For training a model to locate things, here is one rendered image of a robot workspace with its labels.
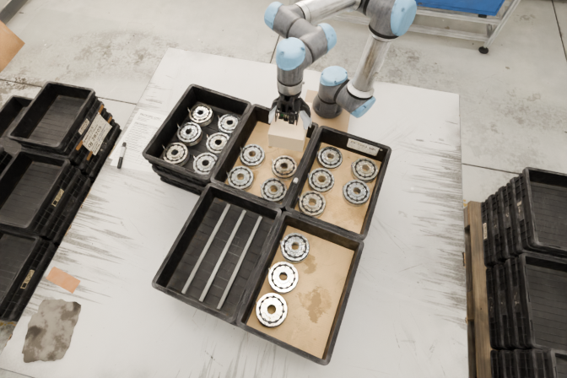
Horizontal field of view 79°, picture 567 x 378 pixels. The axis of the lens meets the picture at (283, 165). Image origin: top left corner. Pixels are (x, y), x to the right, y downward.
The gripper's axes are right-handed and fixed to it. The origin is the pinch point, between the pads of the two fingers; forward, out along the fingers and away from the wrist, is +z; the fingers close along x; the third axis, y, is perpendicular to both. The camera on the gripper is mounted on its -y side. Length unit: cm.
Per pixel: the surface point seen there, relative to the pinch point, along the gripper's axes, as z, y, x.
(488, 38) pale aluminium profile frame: 97, -184, 126
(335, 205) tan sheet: 26.6, 16.2, 21.5
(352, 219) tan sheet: 26.6, 20.6, 28.6
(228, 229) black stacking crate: 26.7, 34.4, -16.2
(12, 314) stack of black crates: 82, 82, -120
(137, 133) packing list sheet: 40, -6, -76
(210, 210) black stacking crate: 26.7, 28.5, -25.2
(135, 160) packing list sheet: 39, 8, -71
